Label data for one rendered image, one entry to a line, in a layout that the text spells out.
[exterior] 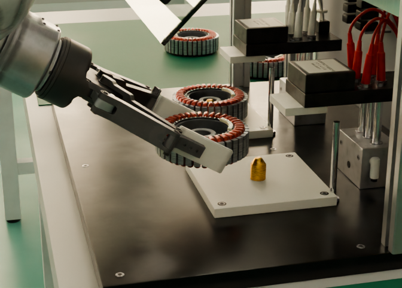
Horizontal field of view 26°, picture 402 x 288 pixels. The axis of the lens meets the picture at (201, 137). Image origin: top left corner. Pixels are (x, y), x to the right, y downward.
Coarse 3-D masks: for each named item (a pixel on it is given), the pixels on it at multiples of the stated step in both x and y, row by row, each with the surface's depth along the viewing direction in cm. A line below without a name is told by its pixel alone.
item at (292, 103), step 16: (288, 64) 107; (304, 64) 105; (320, 64) 105; (336, 64) 105; (288, 80) 107; (304, 80) 102; (320, 80) 102; (336, 80) 102; (352, 80) 103; (272, 96) 107; (288, 96) 106; (304, 96) 102; (320, 96) 102; (336, 96) 103; (352, 96) 103; (368, 96) 104; (384, 96) 104; (288, 112) 102; (304, 112) 103; (320, 112) 103; (368, 112) 108; (368, 128) 109
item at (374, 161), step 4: (372, 160) 106; (376, 160) 105; (372, 164) 106; (376, 164) 105; (372, 168) 106; (376, 168) 106; (372, 172) 106; (376, 172) 106; (372, 176) 106; (376, 176) 106; (372, 180) 106; (376, 180) 106
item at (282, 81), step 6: (282, 78) 134; (282, 84) 133; (282, 90) 133; (312, 114) 130; (318, 114) 130; (324, 114) 130; (294, 120) 129; (300, 120) 129; (306, 120) 130; (312, 120) 130; (318, 120) 130; (324, 120) 130
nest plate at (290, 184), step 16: (240, 160) 113; (272, 160) 113; (288, 160) 113; (192, 176) 110; (208, 176) 108; (224, 176) 108; (240, 176) 108; (272, 176) 108; (288, 176) 108; (304, 176) 108; (208, 192) 104; (224, 192) 104; (240, 192) 104; (256, 192) 104; (272, 192) 104; (288, 192) 104; (304, 192) 104; (320, 192) 104; (224, 208) 100; (240, 208) 100; (256, 208) 101; (272, 208) 101; (288, 208) 102; (304, 208) 102
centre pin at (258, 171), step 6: (252, 162) 107; (258, 162) 106; (264, 162) 107; (252, 168) 107; (258, 168) 106; (264, 168) 107; (252, 174) 107; (258, 174) 107; (264, 174) 107; (258, 180) 107
